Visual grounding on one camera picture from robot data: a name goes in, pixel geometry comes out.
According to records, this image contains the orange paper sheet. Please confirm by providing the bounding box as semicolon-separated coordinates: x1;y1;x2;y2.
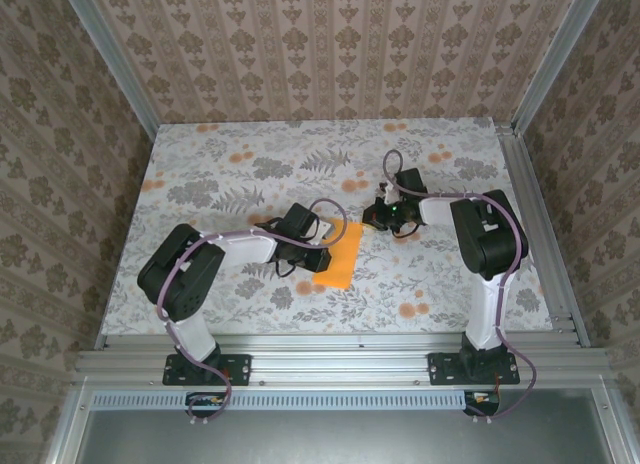
312;216;365;289

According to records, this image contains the floral patterned table sheet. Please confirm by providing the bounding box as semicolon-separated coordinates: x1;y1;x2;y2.
99;117;557;338

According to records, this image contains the grey metal panel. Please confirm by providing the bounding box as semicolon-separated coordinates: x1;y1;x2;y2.
47;378;640;464

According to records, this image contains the black connector module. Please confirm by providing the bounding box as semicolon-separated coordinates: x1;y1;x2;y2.
185;391;227;419
463;389;501;418

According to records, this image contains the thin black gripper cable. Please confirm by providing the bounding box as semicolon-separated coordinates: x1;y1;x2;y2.
275;257;302;281
391;220;427;241

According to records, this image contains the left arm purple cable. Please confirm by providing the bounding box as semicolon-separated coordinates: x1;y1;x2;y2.
156;198;350;426

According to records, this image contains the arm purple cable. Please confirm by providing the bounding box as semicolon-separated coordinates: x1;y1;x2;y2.
156;198;350;426
382;149;537;426

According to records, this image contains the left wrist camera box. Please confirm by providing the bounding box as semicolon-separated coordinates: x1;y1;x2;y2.
281;202;336;243

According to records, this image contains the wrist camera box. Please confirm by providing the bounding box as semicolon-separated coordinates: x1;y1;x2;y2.
378;167;429;205
281;202;336;243

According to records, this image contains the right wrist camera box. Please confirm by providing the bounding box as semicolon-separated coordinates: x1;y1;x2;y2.
378;167;429;205

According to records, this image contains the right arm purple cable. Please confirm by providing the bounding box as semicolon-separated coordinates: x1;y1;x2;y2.
382;149;537;426

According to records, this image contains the aluminium frame beam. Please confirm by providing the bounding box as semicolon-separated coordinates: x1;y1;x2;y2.
74;332;612;386

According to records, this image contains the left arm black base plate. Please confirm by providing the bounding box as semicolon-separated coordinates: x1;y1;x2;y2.
162;352;252;388

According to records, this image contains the aluminium side rail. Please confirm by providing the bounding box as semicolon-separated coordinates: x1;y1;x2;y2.
494;123;592;348

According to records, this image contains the grey slotted cable duct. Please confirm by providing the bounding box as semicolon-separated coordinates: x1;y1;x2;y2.
92;389;469;411

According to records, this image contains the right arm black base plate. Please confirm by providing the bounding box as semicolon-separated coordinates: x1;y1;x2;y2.
428;351;521;387

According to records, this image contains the aluminium frame post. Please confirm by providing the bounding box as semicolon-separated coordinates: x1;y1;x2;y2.
57;0;162;141
511;0;609;136

